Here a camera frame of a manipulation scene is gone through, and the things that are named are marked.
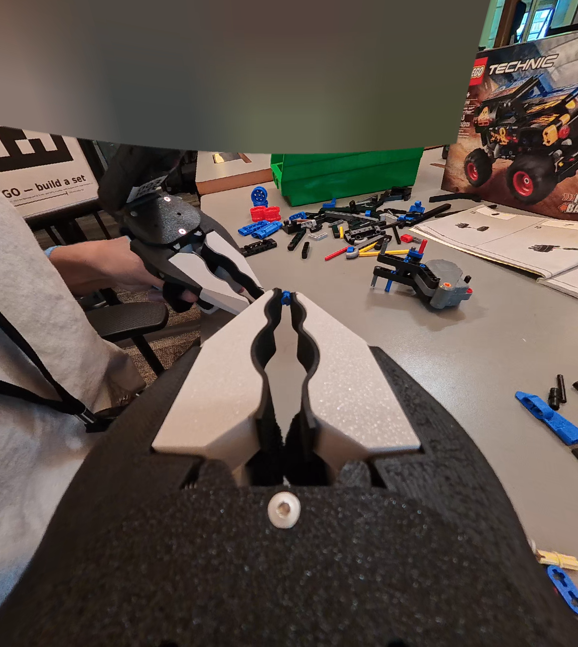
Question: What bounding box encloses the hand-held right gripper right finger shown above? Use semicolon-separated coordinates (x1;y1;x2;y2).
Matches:
284;291;422;487

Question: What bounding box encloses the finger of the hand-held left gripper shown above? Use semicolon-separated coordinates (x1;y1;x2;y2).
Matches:
199;230;266;300
168;250;265;315

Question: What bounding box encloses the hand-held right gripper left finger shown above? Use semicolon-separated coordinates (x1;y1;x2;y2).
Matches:
152;289;285;487

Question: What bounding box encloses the long black lego beam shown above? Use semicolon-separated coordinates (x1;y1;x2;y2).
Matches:
240;238;279;258

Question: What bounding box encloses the blue lego beams cluster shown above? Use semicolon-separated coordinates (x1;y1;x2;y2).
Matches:
237;220;284;240

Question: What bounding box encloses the lego chassis with grey motor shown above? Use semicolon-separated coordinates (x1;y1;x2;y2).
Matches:
370;239;474;311

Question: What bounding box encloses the pile of loose lego pieces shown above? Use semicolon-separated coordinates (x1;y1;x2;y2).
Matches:
281;186;472;261

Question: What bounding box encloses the large blue lego panel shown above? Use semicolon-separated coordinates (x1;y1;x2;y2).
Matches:
515;390;578;446

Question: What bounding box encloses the lego instruction booklet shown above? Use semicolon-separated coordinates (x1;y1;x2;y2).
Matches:
410;202;578;312

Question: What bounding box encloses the pale yellow lego piece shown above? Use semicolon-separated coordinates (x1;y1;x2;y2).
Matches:
535;549;578;572

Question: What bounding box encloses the blue angled lego beam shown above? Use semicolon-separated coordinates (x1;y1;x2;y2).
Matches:
546;564;578;618

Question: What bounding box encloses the lego set cardboard box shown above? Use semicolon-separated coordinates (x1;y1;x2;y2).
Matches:
441;24;578;226

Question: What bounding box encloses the person's left hand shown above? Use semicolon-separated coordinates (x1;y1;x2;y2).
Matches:
49;237;166;304

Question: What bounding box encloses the black office chair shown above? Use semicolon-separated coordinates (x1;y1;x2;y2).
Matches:
26;199;201;377

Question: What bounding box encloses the white printed sign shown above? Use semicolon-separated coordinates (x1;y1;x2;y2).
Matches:
0;119;101;219

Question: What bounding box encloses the green plastic bin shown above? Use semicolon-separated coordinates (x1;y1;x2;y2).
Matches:
270;147;425;208

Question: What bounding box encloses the person's grey sweatshirt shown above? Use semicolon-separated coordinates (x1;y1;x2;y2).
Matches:
0;157;149;647

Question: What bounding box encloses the glass window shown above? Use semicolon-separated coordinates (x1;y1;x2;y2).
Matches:
490;0;578;51

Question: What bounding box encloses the black lanyard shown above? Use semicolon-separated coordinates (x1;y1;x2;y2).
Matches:
0;274;119;434

